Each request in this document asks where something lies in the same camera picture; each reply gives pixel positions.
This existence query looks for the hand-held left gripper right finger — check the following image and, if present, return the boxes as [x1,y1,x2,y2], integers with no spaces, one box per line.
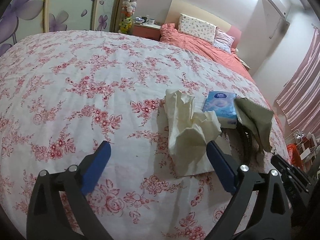
[206,140,300,240]

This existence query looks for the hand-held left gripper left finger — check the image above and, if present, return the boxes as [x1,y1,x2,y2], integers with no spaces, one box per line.
[27,141,113,240]

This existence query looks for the red plastic laundry basket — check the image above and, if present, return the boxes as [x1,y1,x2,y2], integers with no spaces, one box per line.
[286,144,304,172]

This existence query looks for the cream cloth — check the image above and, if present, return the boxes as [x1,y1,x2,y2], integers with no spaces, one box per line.
[164,89,232,177]

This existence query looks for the blue tissue pack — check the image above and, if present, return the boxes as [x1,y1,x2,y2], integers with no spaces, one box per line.
[202,91,238,130]

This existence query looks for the floral pink white tablecloth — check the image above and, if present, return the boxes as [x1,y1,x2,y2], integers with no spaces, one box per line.
[0,30,292,240]

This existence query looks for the pink striped curtain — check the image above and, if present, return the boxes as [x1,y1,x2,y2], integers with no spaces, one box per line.
[275,25,320,135]

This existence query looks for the cream bedside table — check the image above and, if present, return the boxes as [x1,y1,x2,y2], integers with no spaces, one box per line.
[236,55,250,69]

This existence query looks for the pink striped pillow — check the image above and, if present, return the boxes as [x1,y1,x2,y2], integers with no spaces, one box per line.
[213,29,236,54]

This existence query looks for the floral white pillow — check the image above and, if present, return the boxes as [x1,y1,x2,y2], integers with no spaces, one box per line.
[178,14,217,44]

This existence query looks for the pink bedside table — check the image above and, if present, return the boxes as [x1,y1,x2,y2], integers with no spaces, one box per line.
[132,21,162,40]

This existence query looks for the green frog plush toy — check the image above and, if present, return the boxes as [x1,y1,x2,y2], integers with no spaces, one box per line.
[119,16,133,34]

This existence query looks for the cream and pink headboard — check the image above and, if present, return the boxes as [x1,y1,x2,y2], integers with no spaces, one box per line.
[165,0,242,50]

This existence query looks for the wardrobe with flower doors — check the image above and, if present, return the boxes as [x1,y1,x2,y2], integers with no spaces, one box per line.
[0,0,125,55]

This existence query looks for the white air conditioner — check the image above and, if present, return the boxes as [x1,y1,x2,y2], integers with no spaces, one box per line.
[260,0,292,27]

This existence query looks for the tube of plush toys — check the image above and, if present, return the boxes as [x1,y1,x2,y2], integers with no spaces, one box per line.
[119,0,143,18]

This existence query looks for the white wire rack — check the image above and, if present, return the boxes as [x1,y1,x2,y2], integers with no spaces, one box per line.
[291,129,320,162]

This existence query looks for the air conditioner cable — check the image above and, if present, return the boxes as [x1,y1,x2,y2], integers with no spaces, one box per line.
[269,17,279,39]

